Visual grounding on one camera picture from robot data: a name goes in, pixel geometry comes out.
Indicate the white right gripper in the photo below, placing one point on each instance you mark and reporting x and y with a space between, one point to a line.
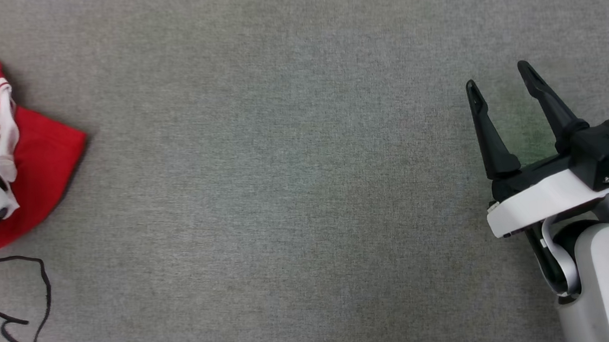
535 202

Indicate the red basketball jersey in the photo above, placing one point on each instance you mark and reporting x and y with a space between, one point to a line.
42 159

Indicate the grey fabric sofa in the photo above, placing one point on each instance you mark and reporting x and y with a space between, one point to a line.
282 167

